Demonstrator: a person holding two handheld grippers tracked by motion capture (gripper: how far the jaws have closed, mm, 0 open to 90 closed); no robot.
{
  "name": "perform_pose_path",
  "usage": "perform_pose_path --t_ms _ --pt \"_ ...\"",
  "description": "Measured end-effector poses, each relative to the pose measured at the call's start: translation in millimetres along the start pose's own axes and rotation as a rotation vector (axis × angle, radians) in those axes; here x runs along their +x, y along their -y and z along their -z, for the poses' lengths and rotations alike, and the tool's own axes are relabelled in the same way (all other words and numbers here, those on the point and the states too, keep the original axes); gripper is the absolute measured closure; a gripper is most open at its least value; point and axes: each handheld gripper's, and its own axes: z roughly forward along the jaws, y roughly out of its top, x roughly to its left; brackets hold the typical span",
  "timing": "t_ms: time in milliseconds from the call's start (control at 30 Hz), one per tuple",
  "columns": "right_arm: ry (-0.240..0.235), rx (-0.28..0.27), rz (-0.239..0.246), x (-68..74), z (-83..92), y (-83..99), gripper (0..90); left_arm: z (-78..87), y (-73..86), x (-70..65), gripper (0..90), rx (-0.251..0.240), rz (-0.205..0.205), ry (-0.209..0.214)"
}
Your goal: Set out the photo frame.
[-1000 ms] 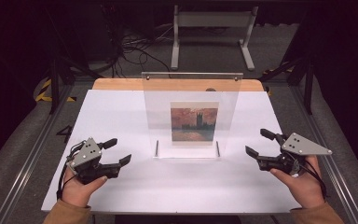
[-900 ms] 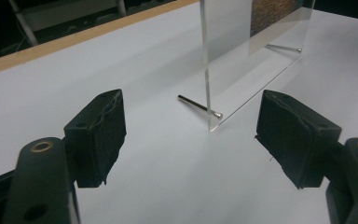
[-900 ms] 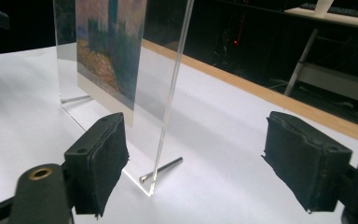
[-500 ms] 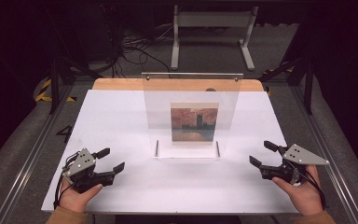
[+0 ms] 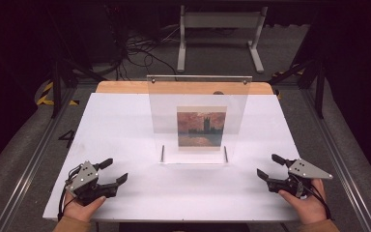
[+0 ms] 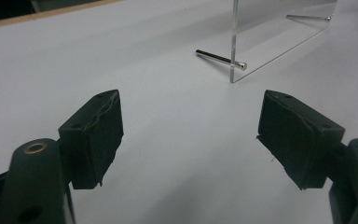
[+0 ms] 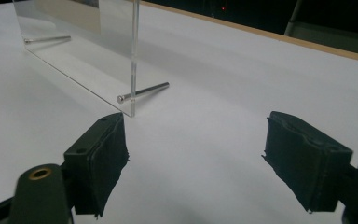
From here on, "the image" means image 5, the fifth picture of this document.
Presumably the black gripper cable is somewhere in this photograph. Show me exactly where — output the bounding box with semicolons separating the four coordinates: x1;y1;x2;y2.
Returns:
289;173;333;221
57;163;85;222

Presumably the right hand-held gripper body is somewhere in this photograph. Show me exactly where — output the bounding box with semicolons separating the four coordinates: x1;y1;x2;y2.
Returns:
266;158;334;199

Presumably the yellow black floor tape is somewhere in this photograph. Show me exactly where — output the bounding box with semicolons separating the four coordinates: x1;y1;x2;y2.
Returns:
271;63;304;79
36;80;80;107

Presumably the painting postcard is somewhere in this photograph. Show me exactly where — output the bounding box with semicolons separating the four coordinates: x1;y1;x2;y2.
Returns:
176;105;228;152

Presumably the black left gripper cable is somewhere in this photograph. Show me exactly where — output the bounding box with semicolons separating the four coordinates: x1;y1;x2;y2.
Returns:
57;163;85;222

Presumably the aluminium floor rail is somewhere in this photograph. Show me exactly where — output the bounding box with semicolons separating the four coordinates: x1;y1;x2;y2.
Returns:
298;86;371;232
0;84;88;232

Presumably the person's left hand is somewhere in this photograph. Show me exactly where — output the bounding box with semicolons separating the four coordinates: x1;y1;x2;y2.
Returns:
62;192;107;223

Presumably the bundle of black floor cables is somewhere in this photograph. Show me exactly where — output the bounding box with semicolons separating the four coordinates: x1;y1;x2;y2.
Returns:
105;4;179;81

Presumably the clear acrylic photo frame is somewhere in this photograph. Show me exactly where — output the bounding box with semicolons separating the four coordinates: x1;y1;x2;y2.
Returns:
146;74;253;165

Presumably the person's right hand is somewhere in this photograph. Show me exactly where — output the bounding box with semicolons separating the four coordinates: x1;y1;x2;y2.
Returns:
277;178;328;226

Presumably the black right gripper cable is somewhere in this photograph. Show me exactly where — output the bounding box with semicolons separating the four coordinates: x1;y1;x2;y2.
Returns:
289;173;333;221

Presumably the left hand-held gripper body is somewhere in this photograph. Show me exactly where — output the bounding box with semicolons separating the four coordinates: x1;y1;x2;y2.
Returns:
65;160;119;207

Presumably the white metal stand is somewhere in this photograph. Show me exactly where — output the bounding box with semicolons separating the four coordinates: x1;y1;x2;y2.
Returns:
177;4;269;74

